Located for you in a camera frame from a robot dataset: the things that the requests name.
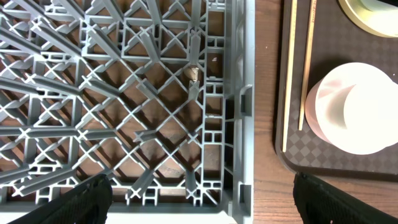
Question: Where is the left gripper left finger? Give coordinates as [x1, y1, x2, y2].
[10, 174, 113, 224]

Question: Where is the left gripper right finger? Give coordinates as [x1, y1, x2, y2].
[293, 172, 397, 224]

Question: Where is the pink white bowl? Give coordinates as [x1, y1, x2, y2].
[305, 62, 397, 155]

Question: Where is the yellow round plate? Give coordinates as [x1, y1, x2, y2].
[338, 0, 397, 38]

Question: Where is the wooden chopstick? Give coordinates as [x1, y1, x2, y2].
[282, 0, 297, 152]
[298, 0, 317, 131]

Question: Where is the light blue bowl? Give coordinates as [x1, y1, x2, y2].
[361, 0, 397, 12]

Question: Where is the grey plastic dishwasher rack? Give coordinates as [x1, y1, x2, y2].
[1, 0, 255, 223]

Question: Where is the dark brown serving tray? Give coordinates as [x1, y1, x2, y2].
[274, 1, 397, 182]

